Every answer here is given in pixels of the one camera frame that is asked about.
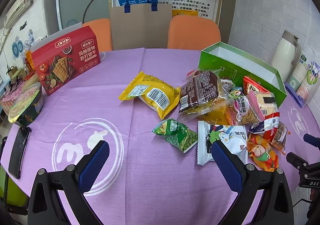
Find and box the yellow snack bag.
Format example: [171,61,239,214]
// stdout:
[118,71,181,119]

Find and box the red cracker box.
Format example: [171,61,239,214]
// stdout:
[31,26,100,96]

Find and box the brown clear small packet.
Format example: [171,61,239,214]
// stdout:
[271,122,290,155]

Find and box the red snack packet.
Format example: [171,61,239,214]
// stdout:
[243,76,269,94]

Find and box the small red candy packet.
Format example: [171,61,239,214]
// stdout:
[186,69,202,78]

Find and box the brown clear snack bag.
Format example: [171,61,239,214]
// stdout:
[179,70,225,114]

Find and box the orange vegetable snack packet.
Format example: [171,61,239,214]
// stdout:
[247,133,279,172]

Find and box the orange chair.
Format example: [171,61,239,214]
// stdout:
[82,18,112,52]
[167,15,221,50]

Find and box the left orange chair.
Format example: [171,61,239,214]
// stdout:
[82,18,112,52]

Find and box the brown cardboard sheet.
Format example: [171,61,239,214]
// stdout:
[110,4,172,50]

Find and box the white thermos jug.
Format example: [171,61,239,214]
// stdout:
[271,30,301,83]

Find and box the white illustrated snack packet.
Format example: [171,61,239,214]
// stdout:
[197,120,248,165]

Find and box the purple tablecloth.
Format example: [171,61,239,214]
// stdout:
[16,49,236,224]

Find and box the black smartphone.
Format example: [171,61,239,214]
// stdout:
[8,127,31,179]

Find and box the orange clear snack bag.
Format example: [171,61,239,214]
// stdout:
[180,97,234,125]

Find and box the pink cracker packet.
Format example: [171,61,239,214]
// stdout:
[229,91,278,125]

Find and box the green open box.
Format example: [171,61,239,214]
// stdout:
[198,42,287,106]

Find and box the white air conditioner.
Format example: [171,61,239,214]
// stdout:
[4,0,33,29]

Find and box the red white small packet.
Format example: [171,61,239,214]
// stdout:
[249,112,280,142]

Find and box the green pea snack packet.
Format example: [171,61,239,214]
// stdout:
[152,118,198,153]

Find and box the right orange chair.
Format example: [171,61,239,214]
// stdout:
[167,15,221,50]

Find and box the paper cups pack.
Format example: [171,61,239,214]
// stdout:
[284,53,319,108]

